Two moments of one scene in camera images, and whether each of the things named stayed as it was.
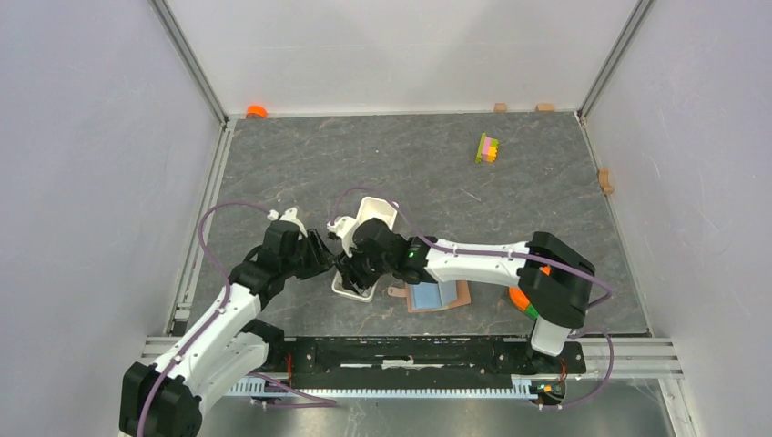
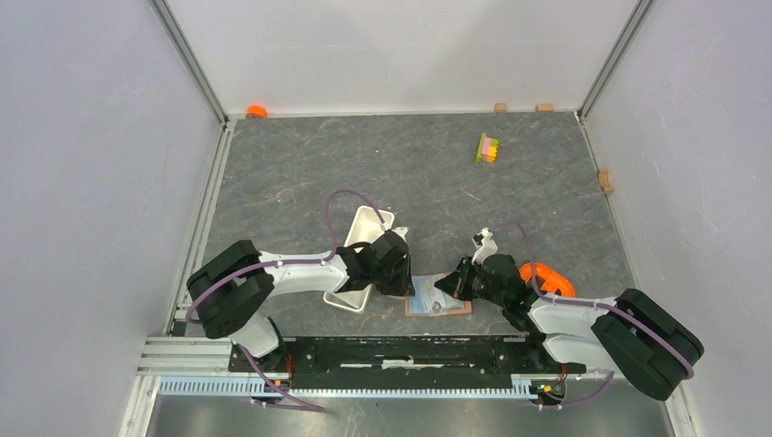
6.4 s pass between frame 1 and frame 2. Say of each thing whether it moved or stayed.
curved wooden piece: stayed
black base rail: stayed
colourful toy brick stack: stayed
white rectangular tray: moved
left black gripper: moved
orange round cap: stayed
